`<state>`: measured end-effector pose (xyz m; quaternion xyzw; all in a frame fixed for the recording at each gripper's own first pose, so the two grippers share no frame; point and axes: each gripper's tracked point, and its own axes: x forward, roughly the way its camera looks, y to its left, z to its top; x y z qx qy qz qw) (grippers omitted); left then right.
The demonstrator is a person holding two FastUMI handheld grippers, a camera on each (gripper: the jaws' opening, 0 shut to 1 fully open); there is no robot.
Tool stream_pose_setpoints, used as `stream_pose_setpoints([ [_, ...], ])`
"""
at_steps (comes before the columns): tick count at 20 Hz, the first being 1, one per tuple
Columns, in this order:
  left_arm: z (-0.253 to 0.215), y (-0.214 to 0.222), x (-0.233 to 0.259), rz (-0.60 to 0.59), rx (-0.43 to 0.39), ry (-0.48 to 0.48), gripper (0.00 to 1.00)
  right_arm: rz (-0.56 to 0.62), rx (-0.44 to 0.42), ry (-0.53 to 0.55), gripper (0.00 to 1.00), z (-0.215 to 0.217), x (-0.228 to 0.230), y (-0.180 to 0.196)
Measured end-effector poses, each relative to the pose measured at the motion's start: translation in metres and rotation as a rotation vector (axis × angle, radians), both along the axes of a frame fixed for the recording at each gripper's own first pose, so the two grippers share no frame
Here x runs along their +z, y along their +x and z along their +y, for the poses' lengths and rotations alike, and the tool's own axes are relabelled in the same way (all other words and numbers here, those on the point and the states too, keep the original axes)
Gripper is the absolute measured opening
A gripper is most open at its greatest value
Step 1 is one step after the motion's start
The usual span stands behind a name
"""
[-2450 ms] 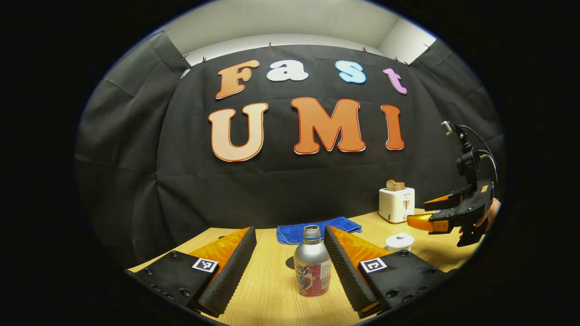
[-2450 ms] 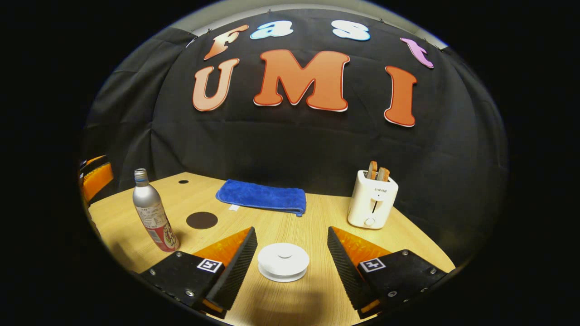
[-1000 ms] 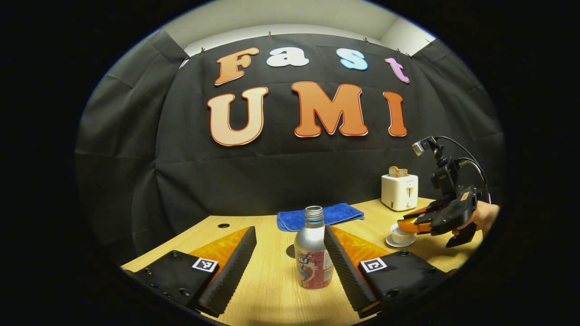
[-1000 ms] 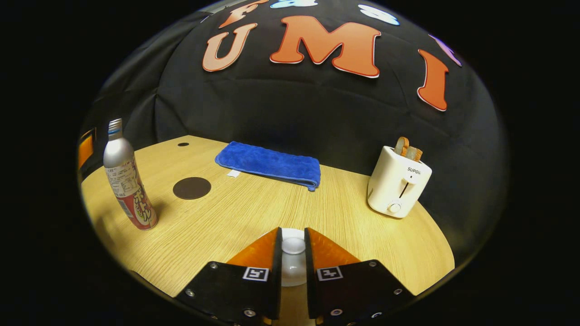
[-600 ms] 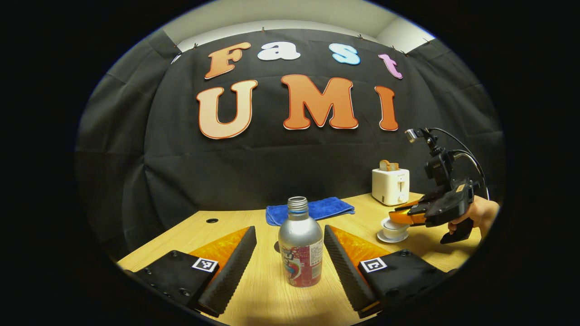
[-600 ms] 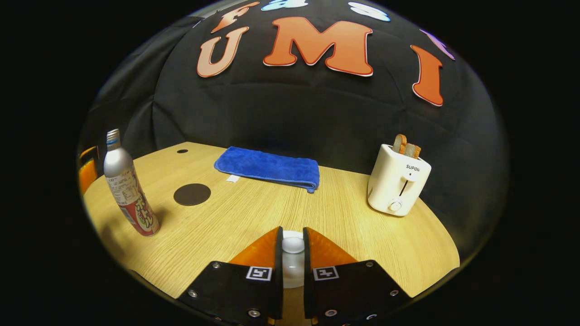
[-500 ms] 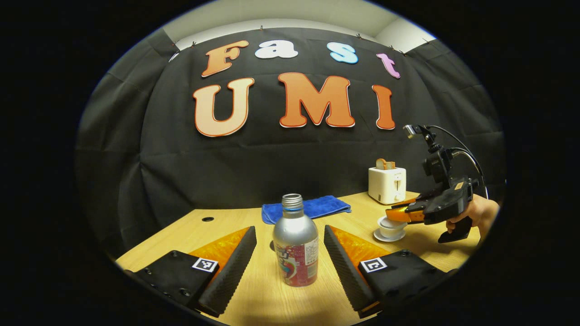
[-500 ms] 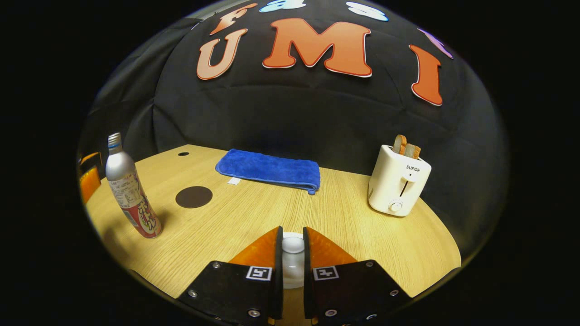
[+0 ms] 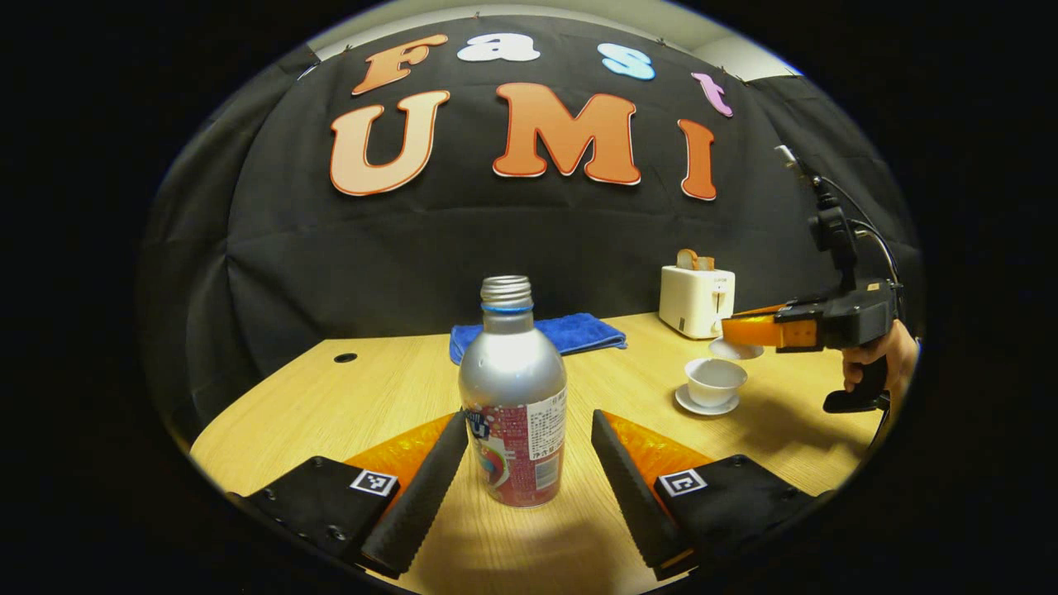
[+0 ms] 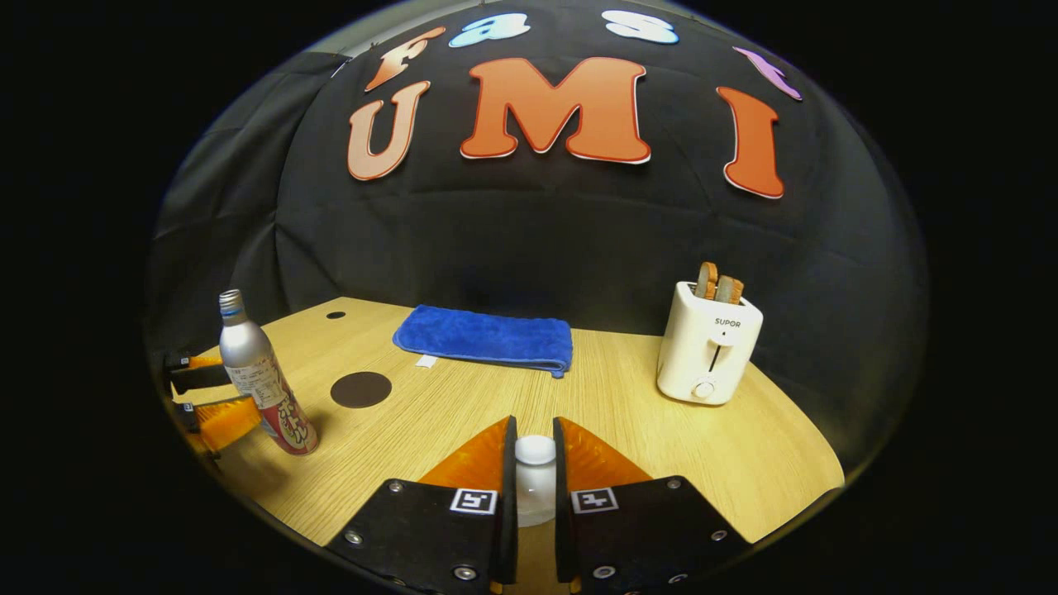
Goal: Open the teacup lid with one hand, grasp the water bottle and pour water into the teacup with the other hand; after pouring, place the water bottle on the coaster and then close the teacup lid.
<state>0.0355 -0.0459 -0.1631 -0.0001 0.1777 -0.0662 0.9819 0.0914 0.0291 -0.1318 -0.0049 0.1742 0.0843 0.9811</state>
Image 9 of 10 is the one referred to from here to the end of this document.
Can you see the white teacup lid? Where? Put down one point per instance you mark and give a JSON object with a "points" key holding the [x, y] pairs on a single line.
{"points": [[740, 353]]}

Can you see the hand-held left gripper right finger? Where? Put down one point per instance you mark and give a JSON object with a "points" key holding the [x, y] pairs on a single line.
{"points": [[632, 496]]}

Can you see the white toaster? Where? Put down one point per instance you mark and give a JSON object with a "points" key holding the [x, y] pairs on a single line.
{"points": [[694, 302]]}

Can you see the silver water bottle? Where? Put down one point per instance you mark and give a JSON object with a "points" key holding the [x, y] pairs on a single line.
{"points": [[512, 388]]}

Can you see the toasted bread slice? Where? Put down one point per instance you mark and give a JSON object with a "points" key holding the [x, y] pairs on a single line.
{"points": [[686, 259], [707, 264]]}

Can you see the blue folded towel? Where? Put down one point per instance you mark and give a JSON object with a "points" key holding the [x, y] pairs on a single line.
{"points": [[579, 332]]}

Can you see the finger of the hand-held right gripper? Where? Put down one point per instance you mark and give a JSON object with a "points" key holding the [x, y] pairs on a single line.
{"points": [[760, 332], [760, 311]]}

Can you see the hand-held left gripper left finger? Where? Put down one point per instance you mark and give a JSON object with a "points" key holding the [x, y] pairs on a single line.
{"points": [[421, 496]]}

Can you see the white saucer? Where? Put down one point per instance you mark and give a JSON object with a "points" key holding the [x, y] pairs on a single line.
{"points": [[702, 408]]}

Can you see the white teacup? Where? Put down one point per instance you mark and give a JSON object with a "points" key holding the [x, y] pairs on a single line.
{"points": [[715, 378]]}

